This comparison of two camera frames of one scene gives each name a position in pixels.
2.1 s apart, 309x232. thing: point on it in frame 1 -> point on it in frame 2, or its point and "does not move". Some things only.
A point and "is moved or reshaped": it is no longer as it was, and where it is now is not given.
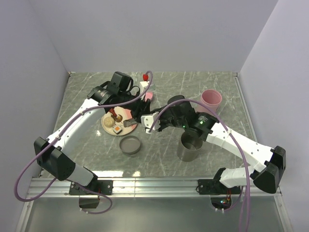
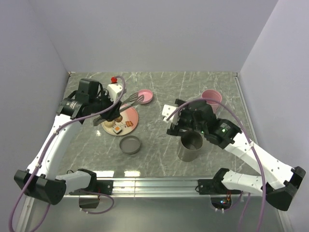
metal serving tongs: (128, 123) is moved or reshaped
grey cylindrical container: (189, 144) does not move
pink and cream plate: (112, 121) does not move
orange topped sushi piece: (117, 129) does not move
